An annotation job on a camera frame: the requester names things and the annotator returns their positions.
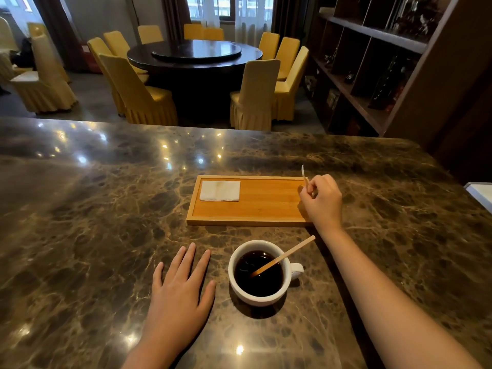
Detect tall dark figurine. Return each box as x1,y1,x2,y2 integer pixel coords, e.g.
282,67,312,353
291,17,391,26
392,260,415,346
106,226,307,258
368,53,414,112

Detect wooden stir stick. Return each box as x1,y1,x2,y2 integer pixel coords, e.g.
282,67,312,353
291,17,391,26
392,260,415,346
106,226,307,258
250,235,316,278

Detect person's left hand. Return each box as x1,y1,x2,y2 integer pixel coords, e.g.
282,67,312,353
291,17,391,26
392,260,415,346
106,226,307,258
139,243,217,343

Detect dark wooden shelf unit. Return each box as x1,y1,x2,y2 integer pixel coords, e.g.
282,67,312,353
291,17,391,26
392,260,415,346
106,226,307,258
303,0,492,185

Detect dark round turntable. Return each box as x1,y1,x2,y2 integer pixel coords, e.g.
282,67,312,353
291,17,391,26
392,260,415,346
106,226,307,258
151,40,243,63

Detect person's left forearm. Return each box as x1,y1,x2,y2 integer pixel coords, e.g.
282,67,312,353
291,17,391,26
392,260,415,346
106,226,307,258
122,337,193,369

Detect black coffee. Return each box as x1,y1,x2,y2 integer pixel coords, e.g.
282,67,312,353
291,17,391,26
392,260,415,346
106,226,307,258
234,250,284,298

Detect rectangular wooden tray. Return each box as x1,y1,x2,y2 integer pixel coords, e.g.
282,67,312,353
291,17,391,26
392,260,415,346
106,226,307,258
186,175,314,228

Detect person's right hand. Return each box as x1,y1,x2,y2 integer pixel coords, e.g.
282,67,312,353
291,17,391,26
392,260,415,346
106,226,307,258
299,174,343,232

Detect flat white board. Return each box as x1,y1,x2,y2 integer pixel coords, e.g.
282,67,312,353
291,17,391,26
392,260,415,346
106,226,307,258
464,182,492,214

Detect person's right forearm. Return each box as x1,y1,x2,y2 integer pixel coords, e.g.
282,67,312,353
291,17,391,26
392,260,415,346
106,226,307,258
320,226,483,369

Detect white ceramic coffee cup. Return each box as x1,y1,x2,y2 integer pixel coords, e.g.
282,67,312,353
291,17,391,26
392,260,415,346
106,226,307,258
228,240,304,307

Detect folded white paper napkin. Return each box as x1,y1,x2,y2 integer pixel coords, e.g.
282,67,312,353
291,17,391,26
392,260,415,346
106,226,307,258
199,180,241,202

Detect white sheer curtain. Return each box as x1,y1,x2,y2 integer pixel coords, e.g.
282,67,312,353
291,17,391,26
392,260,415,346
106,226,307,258
199,0,276,47

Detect group of yellow covered chairs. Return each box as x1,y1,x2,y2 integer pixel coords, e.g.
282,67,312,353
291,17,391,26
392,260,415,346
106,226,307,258
0,17,310,132

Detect round dark dining table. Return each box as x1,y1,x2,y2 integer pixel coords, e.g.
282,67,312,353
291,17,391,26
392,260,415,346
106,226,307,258
126,39,263,125

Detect brown curtain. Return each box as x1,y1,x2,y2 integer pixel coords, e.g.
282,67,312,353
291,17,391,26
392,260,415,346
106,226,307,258
161,0,191,42
271,0,310,44
31,0,90,73

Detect shiny metal ornaments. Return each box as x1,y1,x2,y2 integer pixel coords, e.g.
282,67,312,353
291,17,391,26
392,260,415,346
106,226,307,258
390,0,452,40

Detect window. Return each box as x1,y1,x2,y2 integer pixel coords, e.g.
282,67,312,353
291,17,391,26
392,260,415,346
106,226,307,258
186,0,275,23

